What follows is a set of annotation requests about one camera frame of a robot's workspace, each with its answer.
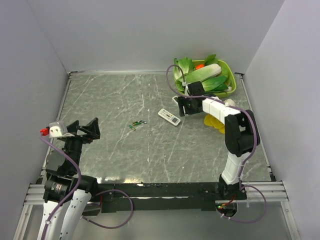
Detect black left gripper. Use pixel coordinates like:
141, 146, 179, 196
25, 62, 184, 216
62, 116, 100, 173

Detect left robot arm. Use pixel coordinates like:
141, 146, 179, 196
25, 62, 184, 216
37, 117, 101, 240

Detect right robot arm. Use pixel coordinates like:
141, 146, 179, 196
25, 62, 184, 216
177, 81, 260, 199

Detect white remote with buttons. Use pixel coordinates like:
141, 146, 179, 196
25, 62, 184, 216
158, 108, 181, 127

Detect large green toy cabbage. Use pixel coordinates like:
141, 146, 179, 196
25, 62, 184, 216
179, 63, 222, 84

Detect yellow toy cabbage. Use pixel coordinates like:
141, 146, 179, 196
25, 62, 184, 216
204, 98, 236, 134

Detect green toy lettuce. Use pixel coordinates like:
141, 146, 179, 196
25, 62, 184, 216
173, 57, 195, 80

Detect green toy bok choy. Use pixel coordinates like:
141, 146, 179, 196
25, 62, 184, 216
201, 75, 229, 92

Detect orange toy carrot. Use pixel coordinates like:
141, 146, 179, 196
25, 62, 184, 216
195, 64, 205, 70

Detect green plastic basket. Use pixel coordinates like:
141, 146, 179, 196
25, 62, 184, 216
174, 58, 237, 99

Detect black base bar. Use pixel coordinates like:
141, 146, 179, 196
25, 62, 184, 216
90, 182, 247, 213

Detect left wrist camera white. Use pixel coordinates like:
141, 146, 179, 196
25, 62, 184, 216
40, 121, 75, 139

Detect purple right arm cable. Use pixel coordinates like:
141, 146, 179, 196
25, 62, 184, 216
165, 64, 268, 224

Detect aluminium frame rail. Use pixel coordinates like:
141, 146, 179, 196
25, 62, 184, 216
23, 181, 289, 206

